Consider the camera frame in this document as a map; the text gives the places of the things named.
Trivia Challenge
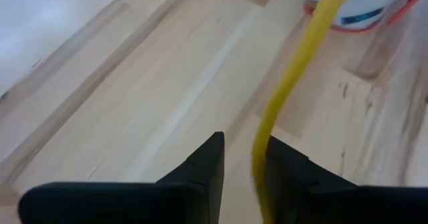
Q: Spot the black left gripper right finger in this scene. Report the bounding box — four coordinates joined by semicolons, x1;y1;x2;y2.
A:
265;136;428;224

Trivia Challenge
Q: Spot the yellow cord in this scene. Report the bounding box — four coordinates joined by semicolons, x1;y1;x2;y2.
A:
250;0;358;224

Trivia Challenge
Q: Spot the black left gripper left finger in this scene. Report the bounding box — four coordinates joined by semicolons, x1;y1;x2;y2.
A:
18;132;225;224

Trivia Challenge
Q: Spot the white printed packing tape roll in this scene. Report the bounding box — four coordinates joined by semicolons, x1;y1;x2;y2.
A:
306;0;415;31

